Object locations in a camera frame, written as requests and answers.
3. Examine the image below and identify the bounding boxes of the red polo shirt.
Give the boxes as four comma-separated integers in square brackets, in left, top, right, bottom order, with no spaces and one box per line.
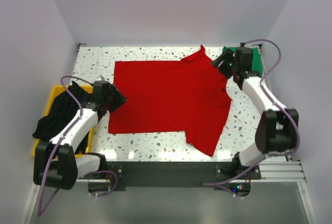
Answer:
[108,47,231,156]

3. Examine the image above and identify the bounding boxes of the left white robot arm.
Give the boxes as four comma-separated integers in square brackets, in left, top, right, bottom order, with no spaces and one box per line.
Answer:
[33,80,127,190]

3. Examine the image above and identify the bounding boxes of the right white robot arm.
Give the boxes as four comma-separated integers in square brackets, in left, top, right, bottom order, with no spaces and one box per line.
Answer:
[212,46,299,179]

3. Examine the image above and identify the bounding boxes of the folded green t shirt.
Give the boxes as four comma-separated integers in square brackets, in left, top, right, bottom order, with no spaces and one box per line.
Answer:
[222,46,263,75]

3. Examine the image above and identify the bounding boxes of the black t shirt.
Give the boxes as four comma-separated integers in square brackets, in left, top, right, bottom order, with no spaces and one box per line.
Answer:
[32,81,90,155]

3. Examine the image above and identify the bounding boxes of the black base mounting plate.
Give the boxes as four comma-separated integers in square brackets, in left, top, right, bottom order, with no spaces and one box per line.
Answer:
[107,161,246,191]

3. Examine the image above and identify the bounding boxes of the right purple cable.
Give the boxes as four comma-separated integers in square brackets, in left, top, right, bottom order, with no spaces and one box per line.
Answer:
[202,38,301,191]

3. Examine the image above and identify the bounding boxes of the purple cable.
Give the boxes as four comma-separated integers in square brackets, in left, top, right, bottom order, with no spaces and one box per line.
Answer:
[37,75,119,217]
[202,38,301,191]

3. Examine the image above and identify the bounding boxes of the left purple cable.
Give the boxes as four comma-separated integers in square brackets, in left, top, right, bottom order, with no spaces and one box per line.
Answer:
[37,75,119,217]

